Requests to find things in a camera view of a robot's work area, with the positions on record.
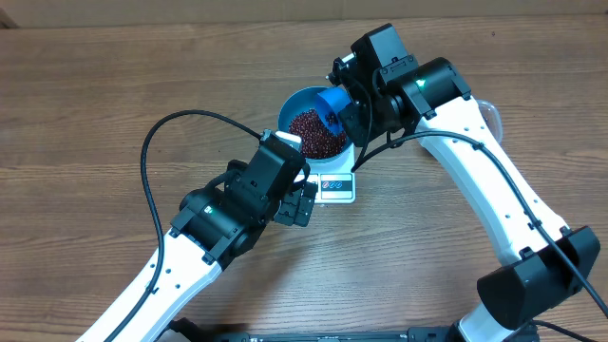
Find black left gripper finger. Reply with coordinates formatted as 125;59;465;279
274;189;304;226
294;182;318;227

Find blue plastic measuring scoop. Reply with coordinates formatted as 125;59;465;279
314;87;352;136

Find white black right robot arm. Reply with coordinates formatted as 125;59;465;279
329;24;600;341

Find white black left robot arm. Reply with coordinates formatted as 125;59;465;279
81;154;317;341

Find white digital kitchen scale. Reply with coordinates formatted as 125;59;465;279
307;143;356;205

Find red beans in bowl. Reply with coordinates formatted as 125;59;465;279
288;108;347;160

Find red beans in scoop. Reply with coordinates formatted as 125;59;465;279
325;113;339;127

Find teal bowl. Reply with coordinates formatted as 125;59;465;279
277;86;352;146

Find clear plastic bean container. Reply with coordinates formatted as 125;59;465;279
477;100;504;143

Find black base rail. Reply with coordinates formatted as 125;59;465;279
156;318;463;342

